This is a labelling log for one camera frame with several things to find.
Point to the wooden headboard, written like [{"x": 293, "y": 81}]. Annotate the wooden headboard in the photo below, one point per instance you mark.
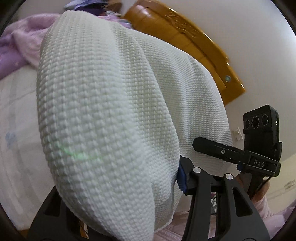
[{"x": 157, "y": 19}]

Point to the black camera box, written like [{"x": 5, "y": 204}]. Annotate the black camera box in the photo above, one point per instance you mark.
[{"x": 261, "y": 128}]

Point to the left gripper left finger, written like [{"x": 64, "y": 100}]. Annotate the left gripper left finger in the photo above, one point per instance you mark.
[{"x": 55, "y": 221}]

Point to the white button jacket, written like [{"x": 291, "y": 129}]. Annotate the white button jacket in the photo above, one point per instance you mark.
[{"x": 117, "y": 109}]

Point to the wall socket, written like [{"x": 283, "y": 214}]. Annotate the wall socket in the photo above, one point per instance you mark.
[{"x": 236, "y": 134}]

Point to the floral bed sheet mattress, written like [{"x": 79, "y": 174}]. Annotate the floral bed sheet mattress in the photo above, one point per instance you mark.
[{"x": 25, "y": 177}]

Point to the purple floral quilt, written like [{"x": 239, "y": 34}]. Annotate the purple floral quilt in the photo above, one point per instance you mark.
[{"x": 21, "y": 42}]

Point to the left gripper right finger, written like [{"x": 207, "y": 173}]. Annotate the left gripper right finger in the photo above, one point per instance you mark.
[{"x": 236, "y": 216}]

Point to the right hand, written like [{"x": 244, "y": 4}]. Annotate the right hand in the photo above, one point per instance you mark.
[{"x": 260, "y": 194}]

